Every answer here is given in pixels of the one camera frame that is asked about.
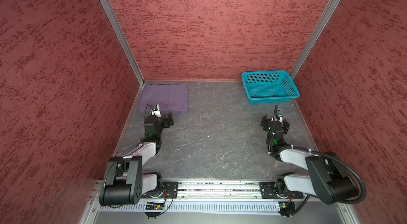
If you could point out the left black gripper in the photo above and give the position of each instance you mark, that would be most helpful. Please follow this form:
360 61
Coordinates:
166 124

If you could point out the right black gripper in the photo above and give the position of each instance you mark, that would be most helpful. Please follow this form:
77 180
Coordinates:
265 123

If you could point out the purple trousers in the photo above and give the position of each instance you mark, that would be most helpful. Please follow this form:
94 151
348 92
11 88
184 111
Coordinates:
170 98

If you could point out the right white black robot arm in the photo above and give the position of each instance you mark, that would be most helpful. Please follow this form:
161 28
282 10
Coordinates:
328 178

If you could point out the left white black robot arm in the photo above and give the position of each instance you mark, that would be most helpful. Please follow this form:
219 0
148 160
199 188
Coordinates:
124 182

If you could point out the teal plastic basket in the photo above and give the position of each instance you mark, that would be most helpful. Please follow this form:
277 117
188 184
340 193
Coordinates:
269 87

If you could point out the right connector board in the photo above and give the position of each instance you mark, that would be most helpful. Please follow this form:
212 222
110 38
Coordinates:
287 209

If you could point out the connector board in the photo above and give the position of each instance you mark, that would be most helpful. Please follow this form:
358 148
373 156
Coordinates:
155 206
287 209

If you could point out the left connector board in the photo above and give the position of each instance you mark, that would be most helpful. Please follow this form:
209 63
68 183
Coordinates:
155 206

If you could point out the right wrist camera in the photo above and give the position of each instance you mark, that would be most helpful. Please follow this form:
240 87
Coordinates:
279 116

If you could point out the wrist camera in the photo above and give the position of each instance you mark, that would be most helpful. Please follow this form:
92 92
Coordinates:
279 116
155 110

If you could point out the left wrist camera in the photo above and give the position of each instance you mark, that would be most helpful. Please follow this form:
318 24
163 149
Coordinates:
155 110

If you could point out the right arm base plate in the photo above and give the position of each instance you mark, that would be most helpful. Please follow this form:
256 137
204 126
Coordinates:
268 191

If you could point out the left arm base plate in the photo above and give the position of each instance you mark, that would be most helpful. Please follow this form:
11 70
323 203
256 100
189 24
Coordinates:
168 190

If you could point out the aluminium front rail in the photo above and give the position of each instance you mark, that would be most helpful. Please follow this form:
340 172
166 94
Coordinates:
212 190

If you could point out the white slotted cable duct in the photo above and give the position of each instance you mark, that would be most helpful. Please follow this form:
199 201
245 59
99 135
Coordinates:
245 207

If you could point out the left aluminium corner post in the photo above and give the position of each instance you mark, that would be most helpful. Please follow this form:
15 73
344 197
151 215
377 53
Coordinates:
108 9

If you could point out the aluminium corner post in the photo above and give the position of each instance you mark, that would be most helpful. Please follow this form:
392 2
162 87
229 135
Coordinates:
108 9
321 24

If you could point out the right aluminium corner post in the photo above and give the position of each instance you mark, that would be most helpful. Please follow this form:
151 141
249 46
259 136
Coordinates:
321 24

